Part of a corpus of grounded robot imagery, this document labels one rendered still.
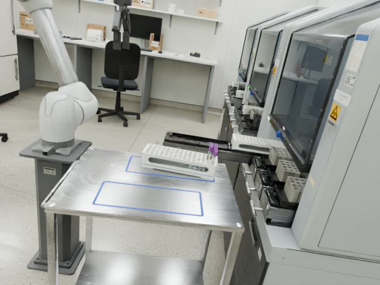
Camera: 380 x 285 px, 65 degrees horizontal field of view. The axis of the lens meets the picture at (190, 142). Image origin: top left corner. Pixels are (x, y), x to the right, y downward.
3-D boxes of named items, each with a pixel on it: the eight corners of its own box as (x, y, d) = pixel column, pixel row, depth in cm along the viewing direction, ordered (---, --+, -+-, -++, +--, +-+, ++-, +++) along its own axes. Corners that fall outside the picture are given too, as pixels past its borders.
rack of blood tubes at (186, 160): (215, 168, 127) (217, 155, 124) (214, 180, 117) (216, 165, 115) (146, 156, 128) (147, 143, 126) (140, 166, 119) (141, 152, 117)
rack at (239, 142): (284, 152, 162) (288, 142, 159) (289, 160, 152) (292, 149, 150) (230, 143, 161) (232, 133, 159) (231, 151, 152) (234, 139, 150)
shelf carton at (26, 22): (20, 29, 455) (18, 11, 445) (26, 28, 472) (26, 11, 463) (34, 31, 455) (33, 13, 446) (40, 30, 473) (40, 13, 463)
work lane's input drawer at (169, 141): (286, 163, 166) (291, 148, 163) (293, 175, 153) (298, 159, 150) (156, 142, 166) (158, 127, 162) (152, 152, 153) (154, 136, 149)
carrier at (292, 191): (296, 206, 108) (300, 191, 106) (290, 204, 108) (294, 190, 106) (288, 189, 119) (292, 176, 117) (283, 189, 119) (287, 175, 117)
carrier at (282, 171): (285, 185, 123) (289, 172, 120) (280, 184, 123) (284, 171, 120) (280, 172, 133) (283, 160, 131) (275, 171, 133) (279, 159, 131)
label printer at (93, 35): (103, 41, 462) (103, 30, 456) (99, 43, 436) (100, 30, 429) (89, 39, 460) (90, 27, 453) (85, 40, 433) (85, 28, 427)
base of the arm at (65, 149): (25, 154, 139) (24, 143, 137) (48, 137, 159) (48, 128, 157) (64, 160, 139) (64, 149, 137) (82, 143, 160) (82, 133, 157)
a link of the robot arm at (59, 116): (31, 138, 143) (29, 93, 134) (55, 127, 159) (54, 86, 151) (63, 145, 140) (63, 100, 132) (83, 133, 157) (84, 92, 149)
